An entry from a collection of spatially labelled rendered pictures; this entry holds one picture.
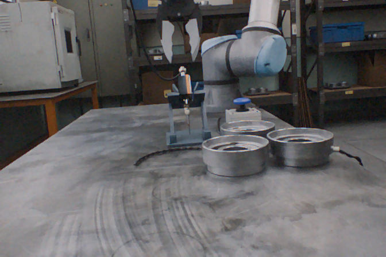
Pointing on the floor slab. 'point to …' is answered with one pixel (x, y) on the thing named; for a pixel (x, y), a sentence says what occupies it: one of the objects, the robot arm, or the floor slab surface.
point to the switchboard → (98, 27)
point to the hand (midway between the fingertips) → (181, 56)
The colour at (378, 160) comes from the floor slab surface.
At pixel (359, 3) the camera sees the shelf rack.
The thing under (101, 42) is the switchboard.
